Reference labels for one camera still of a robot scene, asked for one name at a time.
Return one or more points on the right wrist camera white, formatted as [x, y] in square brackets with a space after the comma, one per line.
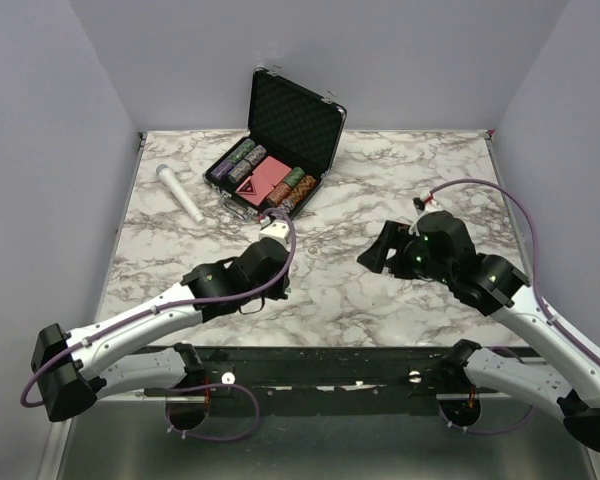
[424, 205]

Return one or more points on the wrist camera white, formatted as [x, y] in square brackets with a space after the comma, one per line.
[424, 205]
[275, 226]

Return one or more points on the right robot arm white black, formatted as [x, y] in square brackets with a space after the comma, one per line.
[438, 247]

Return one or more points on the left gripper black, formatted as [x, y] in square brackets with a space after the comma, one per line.
[279, 291]

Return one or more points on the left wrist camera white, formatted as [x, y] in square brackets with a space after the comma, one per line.
[275, 226]

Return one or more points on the red playing card deck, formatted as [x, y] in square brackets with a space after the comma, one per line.
[262, 180]

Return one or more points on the green poker chip row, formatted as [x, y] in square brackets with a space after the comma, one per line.
[247, 152]

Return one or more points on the orange poker chip row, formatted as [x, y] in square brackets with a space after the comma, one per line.
[291, 191]

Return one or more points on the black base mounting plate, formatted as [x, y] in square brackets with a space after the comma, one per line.
[314, 381]

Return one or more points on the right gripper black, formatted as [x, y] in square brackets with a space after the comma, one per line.
[391, 233]

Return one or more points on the black poker chip case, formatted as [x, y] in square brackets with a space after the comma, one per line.
[295, 125]

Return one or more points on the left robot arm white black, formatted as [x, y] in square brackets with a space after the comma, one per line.
[74, 369]

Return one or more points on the purple poker chip row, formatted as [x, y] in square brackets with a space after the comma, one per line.
[223, 168]

